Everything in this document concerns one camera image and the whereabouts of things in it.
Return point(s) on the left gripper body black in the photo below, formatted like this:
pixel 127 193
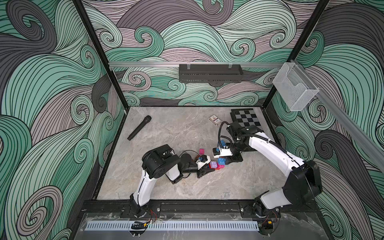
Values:
pixel 191 169

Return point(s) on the white slotted cable duct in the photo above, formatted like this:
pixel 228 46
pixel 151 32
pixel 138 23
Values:
pixel 175 226

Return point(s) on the lilac lego brick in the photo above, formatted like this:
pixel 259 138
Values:
pixel 213 165

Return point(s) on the black grey chessboard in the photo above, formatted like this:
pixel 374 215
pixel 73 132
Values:
pixel 245 118

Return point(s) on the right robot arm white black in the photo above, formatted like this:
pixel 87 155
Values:
pixel 303 178

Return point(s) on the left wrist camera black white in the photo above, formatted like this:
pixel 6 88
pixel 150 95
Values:
pixel 202 161

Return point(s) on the aluminium rail back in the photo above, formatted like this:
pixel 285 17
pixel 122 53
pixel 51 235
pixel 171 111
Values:
pixel 166 64

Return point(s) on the aluminium rail right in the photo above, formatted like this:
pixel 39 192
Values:
pixel 332 96

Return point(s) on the clear plastic wall bin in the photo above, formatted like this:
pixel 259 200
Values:
pixel 295 86

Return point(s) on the black wall tray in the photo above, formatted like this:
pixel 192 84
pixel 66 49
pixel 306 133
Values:
pixel 211 74

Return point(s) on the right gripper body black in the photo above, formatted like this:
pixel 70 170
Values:
pixel 229 159

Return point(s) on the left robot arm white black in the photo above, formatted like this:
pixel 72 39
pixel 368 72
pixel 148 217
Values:
pixel 164 161

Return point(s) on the light blue lego brick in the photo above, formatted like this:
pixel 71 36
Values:
pixel 222 161

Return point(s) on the aluminium rail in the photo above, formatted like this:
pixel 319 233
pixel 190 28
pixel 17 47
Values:
pixel 166 64
pixel 332 96

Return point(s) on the black microphone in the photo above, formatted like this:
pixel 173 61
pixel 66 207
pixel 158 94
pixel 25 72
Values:
pixel 145 121

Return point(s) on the playing card box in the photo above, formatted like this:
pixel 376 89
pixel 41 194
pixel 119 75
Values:
pixel 215 120

